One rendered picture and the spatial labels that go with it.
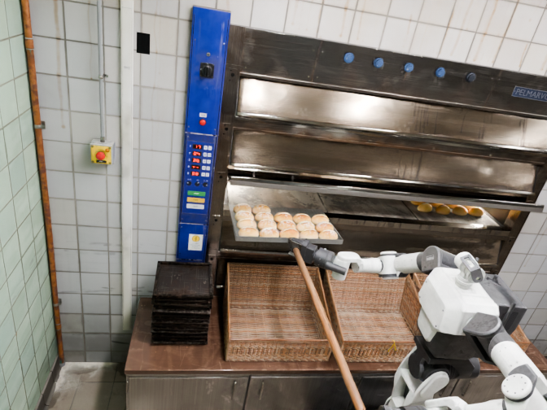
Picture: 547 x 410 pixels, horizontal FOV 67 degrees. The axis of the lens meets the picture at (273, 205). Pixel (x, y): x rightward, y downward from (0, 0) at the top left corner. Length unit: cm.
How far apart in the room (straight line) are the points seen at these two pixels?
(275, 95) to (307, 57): 23
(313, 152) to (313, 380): 120
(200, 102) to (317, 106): 56
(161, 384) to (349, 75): 177
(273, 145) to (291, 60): 42
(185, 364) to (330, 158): 127
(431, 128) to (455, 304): 104
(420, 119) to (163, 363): 178
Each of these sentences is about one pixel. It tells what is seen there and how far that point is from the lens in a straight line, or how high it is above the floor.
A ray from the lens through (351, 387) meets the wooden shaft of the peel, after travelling 143.
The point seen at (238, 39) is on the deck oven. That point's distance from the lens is 198.
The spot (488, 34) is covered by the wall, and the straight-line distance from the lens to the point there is 237.
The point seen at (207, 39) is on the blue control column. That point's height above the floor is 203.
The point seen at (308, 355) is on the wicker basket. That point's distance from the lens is 229.
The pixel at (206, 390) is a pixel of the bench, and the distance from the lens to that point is 232.
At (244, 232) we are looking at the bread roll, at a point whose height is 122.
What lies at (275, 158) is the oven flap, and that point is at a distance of 213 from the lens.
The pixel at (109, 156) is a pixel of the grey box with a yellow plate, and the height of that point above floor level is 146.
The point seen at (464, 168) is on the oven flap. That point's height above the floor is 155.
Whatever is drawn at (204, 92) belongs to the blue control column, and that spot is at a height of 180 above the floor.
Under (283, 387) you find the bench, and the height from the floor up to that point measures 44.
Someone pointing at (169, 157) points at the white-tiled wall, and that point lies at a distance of 212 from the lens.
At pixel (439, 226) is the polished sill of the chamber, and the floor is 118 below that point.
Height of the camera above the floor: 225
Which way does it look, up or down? 27 degrees down
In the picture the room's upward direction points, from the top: 10 degrees clockwise
